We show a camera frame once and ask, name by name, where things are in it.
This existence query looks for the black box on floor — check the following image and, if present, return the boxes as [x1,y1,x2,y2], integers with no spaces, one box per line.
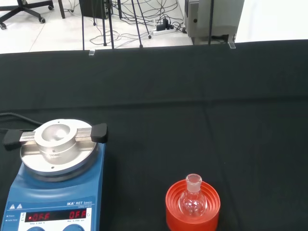
[78,0,122,19]

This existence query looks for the grey metal cabinet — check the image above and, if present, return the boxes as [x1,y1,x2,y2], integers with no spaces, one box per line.
[184,0,245,45]

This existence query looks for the black tripod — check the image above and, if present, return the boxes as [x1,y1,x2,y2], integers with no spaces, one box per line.
[81,0,115,51]
[117,0,153,48]

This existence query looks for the white power strip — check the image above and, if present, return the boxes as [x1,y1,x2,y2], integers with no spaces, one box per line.
[152,26,176,37]

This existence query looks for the black heater power cable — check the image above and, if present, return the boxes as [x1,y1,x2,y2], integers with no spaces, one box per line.
[0,112,44,133]

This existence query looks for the black bench cloth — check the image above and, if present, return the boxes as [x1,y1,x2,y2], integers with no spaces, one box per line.
[0,39,308,231]

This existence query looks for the tangled floor cables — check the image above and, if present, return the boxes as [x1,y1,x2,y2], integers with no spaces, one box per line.
[90,0,186,45]

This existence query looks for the heater with blue base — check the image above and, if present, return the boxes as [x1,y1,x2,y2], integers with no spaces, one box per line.
[2,117,108,231]

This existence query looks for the black office chair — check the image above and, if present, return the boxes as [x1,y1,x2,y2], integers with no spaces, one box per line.
[0,0,55,30]

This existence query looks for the red ribbed flask ring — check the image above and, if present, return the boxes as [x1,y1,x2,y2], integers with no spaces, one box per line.
[165,180,221,231]

